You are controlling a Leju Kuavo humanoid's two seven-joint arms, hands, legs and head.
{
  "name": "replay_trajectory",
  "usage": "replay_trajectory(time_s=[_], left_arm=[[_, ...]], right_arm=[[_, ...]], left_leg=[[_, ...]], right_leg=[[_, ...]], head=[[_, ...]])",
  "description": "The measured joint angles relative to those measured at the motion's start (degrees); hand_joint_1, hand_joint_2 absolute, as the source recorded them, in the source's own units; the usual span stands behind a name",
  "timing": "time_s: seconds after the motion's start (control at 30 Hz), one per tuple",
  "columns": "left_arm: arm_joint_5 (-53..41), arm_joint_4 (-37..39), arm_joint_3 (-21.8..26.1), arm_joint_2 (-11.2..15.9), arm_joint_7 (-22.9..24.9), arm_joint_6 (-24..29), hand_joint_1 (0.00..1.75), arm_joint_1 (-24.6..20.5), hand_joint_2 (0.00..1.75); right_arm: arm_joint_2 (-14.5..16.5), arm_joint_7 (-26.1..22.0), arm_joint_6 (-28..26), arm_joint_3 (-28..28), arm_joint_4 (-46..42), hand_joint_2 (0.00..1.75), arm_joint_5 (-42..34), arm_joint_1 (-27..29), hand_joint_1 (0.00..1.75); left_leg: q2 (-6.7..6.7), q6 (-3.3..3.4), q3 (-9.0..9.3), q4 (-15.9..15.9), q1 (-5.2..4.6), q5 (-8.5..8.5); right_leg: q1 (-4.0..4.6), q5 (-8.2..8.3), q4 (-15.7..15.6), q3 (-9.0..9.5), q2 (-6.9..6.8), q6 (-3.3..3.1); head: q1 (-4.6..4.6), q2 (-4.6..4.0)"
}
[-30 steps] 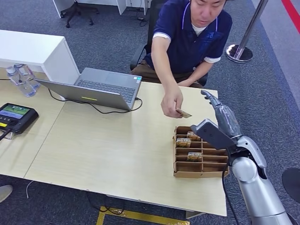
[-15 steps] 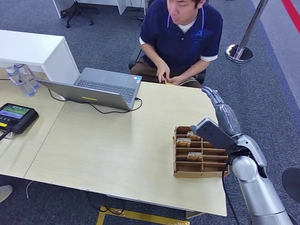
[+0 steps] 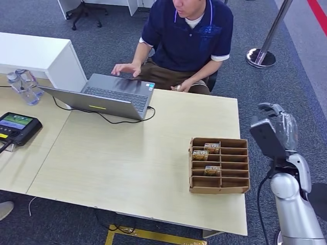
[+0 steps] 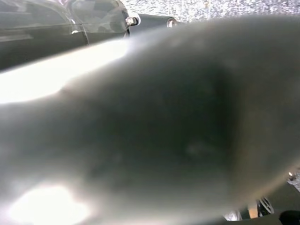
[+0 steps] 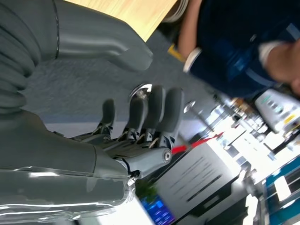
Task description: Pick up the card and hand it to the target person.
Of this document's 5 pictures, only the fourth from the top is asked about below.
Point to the dark glossy robot body shell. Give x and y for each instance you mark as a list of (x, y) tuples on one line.
[(47, 31)]

